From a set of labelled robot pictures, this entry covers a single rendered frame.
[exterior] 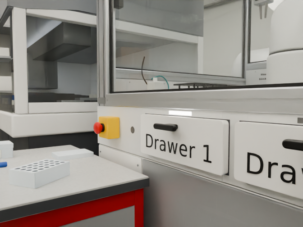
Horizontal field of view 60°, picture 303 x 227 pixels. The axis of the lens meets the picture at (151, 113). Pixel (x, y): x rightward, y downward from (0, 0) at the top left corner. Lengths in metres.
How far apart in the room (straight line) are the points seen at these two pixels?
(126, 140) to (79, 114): 0.55
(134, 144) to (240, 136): 0.40
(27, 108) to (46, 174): 0.63
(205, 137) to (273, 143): 0.15
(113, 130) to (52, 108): 0.51
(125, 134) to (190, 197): 0.32
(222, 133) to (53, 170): 0.43
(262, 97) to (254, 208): 0.20
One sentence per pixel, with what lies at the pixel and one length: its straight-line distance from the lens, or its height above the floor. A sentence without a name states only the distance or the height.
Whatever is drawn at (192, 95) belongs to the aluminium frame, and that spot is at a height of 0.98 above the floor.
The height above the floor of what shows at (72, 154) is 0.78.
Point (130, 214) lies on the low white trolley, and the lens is 0.75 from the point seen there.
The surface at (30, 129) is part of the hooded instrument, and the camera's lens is 1.31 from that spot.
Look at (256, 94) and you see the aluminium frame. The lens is 0.51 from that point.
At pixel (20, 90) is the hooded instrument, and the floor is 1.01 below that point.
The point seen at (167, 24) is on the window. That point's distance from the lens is 0.73.
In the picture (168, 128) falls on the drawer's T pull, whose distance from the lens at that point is 0.59.
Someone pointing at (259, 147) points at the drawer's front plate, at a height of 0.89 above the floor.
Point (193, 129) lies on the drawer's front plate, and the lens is 0.59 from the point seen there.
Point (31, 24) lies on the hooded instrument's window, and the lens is 1.36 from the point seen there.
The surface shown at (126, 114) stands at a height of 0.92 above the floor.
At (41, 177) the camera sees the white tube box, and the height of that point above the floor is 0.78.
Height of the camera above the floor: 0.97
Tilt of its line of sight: 3 degrees down
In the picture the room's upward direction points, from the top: straight up
